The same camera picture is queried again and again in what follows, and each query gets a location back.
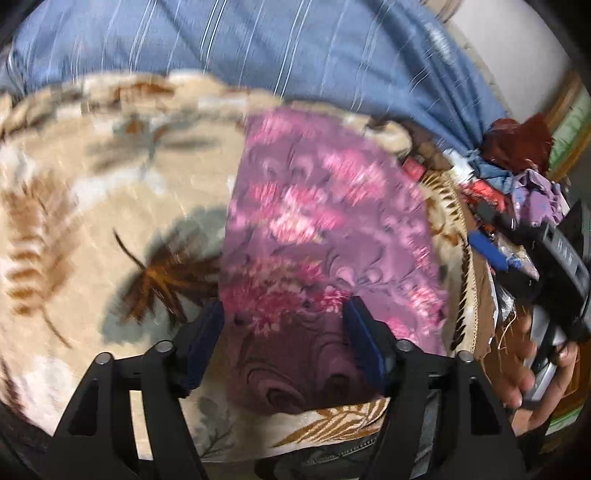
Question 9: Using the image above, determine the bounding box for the person's right hand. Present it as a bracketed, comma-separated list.
[492, 308, 579, 436]

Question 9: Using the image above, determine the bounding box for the light purple garment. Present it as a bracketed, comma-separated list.
[511, 169, 570, 226]

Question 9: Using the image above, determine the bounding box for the purple floral shirt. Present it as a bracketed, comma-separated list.
[219, 108, 447, 415]

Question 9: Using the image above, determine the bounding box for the red shiny bag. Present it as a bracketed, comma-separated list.
[461, 179, 506, 212]

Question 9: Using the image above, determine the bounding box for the beige leaf pattern blanket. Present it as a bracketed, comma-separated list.
[1, 71, 497, 463]

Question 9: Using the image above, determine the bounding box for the person's jeans leg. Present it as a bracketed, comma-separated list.
[253, 434, 379, 479]

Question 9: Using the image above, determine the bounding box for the dark red cloth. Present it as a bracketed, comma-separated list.
[480, 114, 553, 175]

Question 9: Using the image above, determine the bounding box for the blue plaid duvet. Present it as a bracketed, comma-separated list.
[1, 1, 506, 152]

